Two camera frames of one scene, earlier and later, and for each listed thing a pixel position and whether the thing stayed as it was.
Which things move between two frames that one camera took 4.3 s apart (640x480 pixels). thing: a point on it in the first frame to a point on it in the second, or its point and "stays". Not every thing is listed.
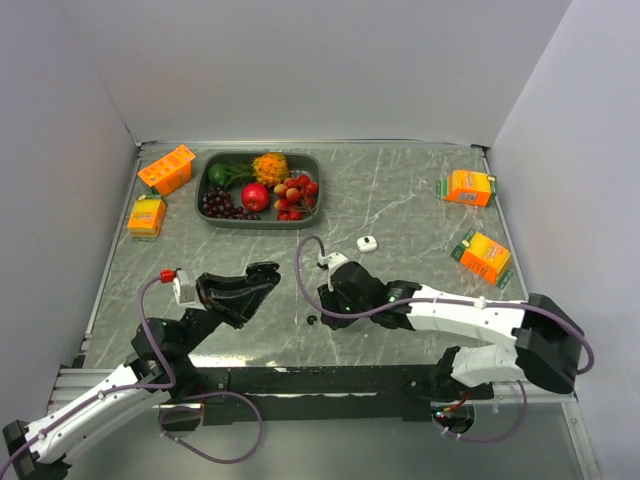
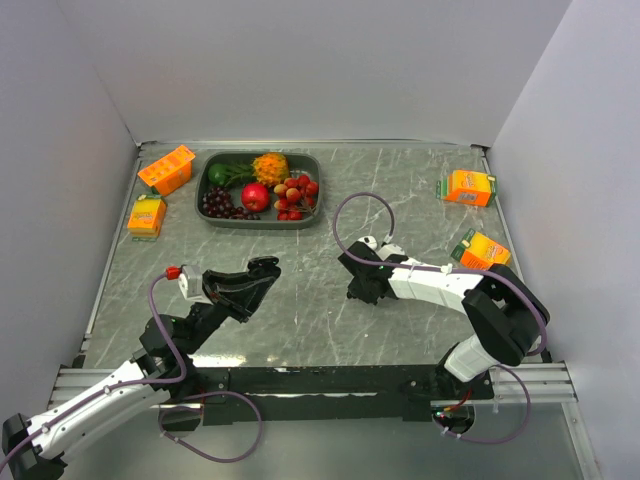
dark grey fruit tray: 300,163 stays
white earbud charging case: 367,244 stays
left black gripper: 231,296 stays
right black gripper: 328,299 to 356,290
